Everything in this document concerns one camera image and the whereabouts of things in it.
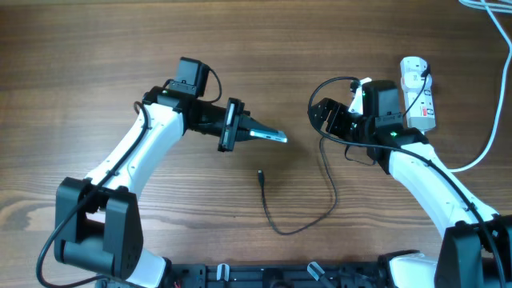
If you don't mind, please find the Galaxy S25 smartphone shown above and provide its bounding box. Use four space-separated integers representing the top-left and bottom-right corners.
250 129 288 143

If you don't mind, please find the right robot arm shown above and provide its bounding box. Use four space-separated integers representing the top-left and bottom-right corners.
307 78 511 287

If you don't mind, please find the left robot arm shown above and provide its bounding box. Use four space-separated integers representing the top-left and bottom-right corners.
46 57 287 287

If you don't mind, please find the white USB charger plug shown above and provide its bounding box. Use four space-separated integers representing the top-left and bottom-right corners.
401 70 432 92

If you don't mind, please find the white power strip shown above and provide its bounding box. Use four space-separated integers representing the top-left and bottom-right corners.
400 56 436 134

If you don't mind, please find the right camera black cable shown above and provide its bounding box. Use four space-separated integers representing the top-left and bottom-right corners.
306 75 507 288

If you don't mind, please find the camera black cable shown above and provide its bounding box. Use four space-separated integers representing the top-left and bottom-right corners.
306 75 507 288
35 68 223 288

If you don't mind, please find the black USB charging cable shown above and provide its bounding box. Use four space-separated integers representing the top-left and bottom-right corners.
257 65 432 236

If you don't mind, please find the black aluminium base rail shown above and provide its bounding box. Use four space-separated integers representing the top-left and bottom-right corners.
94 262 391 288

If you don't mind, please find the white power strip cord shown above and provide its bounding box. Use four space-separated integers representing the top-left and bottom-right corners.
447 0 512 174

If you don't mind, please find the left camera black cable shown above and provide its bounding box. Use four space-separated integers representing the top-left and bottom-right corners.
35 68 223 288

